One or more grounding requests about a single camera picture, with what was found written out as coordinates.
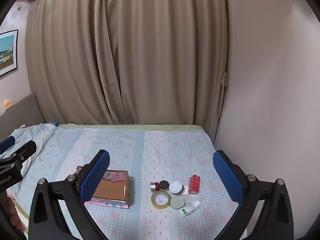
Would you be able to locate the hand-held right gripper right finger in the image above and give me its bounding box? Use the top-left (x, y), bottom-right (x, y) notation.
top-left (213, 150), bottom-right (294, 240)

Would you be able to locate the white green label bottle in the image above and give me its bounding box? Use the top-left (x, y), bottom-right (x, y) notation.
top-left (178, 200), bottom-right (201, 217)

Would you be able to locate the framed wall poster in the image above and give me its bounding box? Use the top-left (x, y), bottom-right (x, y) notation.
top-left (0, 29), bottom-right (19, 77)

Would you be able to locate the cardboard box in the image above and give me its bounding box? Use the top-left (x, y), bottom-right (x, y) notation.
top-left (75, 165), bottom-right (131, 209)

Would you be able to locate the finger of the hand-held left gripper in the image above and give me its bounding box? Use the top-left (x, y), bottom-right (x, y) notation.
top-left (0, 140), bottom-right (37, 167)
top-left (0, 135), bottom-right (16, 155)

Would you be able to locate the grey bed headboard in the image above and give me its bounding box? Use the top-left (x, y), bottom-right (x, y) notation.
top-left (0, 93), bottom-right (45, 140)

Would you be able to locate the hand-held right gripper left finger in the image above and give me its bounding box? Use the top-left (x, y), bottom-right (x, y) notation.
top-left (28, 149), bottom-right (110, 240)

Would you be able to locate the beige curtain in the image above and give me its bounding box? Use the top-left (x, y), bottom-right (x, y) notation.
top-left (25, 0), bottom-right (229, 126)

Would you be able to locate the white crumpled duvet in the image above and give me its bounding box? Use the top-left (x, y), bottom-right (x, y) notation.
top-left (0, 124), bottom-right (60, 180)

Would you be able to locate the yellow tape roll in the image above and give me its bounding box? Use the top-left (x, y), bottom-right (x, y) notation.
top-left (150, 191), bottom-right (172, 209)

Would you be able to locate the round pale green jar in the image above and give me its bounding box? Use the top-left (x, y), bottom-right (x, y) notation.
top-left (170, 195), bottom-right (186, 210)

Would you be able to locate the checked floral bed sheet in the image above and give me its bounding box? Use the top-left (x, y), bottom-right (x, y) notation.
top-left (6, 124), bottom-right (248, 240)

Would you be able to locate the small red box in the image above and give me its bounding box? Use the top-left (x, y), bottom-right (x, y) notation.
top-left (188, 175), bottom-right (201, 195)

